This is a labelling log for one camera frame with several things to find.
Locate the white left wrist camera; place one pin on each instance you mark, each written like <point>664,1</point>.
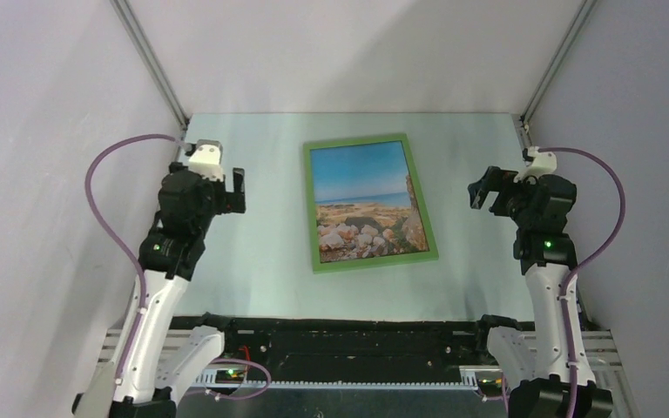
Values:
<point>206,160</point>

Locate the wooden picture frame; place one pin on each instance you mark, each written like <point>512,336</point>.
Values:
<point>369,262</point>

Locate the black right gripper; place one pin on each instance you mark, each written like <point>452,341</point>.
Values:
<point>495,179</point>

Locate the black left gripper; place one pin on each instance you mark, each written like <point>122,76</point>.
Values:
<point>230,201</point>

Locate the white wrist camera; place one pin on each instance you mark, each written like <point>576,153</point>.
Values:
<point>537,164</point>
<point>206,160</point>

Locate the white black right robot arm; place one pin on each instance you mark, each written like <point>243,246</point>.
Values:
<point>555,378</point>

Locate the aluminium corner post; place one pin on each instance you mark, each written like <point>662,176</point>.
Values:
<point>568,40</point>
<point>143,46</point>

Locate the left aluminium corner post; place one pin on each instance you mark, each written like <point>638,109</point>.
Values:
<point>143,46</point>

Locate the grey slotted cable duct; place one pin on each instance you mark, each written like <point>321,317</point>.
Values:
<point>467,380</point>

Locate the aluminium front rail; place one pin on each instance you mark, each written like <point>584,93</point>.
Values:
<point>455,347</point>

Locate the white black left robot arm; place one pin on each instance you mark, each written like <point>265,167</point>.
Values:
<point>135,382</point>

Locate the right aluminium corner post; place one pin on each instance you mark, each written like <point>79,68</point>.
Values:
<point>568,40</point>

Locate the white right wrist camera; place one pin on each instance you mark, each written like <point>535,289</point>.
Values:
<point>537,164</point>

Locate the beach landscape photo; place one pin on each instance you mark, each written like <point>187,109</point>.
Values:
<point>369,202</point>

